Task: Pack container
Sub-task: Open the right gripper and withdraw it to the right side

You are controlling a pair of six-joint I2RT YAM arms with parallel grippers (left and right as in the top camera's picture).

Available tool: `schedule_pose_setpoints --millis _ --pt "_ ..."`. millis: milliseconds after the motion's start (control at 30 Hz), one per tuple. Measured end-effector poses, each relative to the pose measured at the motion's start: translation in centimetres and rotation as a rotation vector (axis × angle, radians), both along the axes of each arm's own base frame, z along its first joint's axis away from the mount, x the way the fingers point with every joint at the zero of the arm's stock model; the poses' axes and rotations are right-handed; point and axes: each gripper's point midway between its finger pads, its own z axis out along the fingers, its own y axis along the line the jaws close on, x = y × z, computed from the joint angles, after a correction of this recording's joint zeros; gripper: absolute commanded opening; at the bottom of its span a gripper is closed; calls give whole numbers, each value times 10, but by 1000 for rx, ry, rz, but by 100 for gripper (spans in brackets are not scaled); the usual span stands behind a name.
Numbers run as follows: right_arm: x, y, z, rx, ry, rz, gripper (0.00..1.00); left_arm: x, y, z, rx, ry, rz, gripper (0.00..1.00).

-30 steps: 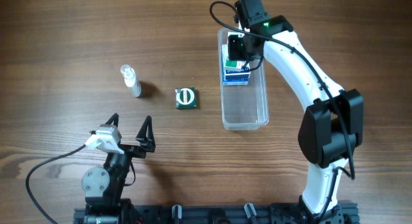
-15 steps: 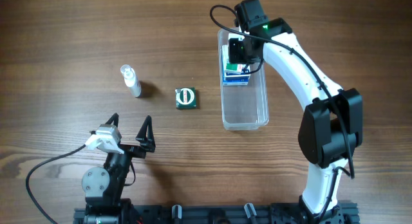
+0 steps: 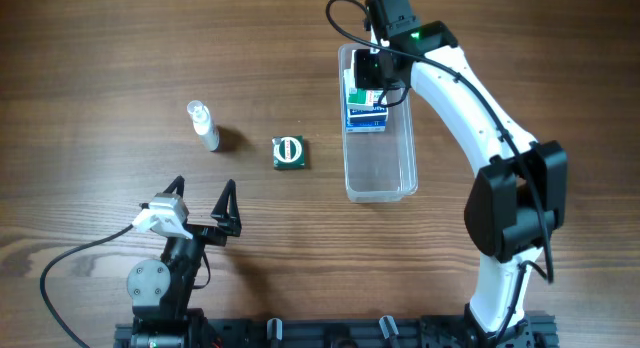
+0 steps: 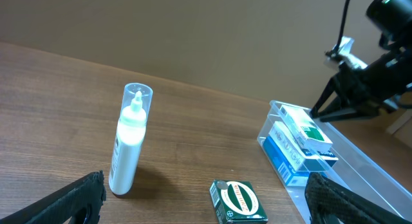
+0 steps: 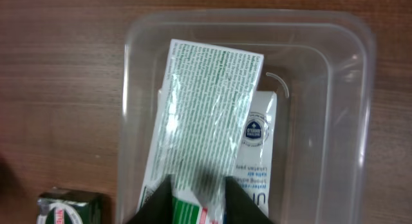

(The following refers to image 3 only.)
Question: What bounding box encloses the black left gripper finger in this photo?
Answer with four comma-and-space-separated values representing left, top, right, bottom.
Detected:
210, 179, 242, 237
164, 175, 185, 197

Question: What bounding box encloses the white Hansaplast plaster box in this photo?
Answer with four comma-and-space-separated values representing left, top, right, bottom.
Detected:
346, 98, 388, 123

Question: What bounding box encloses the blue lozenge box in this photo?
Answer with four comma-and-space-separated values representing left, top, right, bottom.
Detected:
344, 121, 386, 133

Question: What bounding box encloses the white green medicine box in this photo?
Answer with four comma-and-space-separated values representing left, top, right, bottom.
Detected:
342, 49, 382, 111

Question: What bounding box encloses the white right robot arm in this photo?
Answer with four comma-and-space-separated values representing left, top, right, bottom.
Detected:
354, 0, 568, 347

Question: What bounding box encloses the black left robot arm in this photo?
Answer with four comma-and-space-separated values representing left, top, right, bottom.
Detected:
114, 176, 242, 348

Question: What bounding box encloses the clear plastic container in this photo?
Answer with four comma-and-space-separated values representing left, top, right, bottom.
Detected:
338, 44, 418, 203

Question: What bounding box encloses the white spray bottle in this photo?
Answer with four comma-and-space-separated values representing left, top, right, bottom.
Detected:
187, 100, 220, 152

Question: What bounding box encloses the green Zam-Buk box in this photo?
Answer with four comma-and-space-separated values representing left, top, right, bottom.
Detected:
272, 136, 306, 170

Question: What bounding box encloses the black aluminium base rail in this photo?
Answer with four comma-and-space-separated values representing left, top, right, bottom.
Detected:
114, 313, 559, 348

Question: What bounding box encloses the black left camera cable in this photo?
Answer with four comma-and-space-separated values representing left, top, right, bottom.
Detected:
39, 223, 136, 348

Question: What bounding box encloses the black camera cable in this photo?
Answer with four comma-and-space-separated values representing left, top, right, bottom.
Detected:
325, 0, 556, 348
39, 223, 136, 348

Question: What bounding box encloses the black right camera cable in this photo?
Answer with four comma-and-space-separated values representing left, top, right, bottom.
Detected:
325, 0, 556, 348

